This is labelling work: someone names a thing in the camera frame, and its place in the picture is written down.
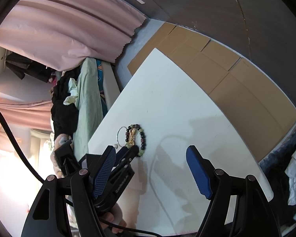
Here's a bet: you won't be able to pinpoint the gold butterfly brooch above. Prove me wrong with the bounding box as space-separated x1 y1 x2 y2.
126 128 137 148

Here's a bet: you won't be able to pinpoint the dark multicolour bead bracelet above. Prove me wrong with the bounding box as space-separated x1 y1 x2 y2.
124 123 148 158

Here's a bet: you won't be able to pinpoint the black jewelry box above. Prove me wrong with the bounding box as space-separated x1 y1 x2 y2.
78 153 106 176

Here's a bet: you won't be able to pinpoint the person's left hand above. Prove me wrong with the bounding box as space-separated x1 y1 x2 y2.
100 203 127 234

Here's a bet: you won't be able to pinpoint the thin silver hoop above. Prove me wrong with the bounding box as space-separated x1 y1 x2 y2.
116 126 128 148

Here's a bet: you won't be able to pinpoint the green bed sheet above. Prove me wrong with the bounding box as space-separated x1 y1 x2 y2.
73 58 104 161

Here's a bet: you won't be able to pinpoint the pink fleece blanket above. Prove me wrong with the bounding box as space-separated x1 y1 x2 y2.
50 134 74 178

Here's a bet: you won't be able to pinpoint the black clothing pile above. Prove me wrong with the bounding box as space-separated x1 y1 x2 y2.
50 66 82 141

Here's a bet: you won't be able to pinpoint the flattened cardboard sheet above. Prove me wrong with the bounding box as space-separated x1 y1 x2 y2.
128 23 296 161

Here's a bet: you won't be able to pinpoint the pink curtain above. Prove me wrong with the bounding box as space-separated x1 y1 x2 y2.
0 0 145 71
0 98 53 131

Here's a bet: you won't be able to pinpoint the hanging dark clothes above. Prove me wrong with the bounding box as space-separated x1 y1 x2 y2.
5 53 55 83

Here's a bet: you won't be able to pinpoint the black cable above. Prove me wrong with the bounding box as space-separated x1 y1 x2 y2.
0 101 164 237

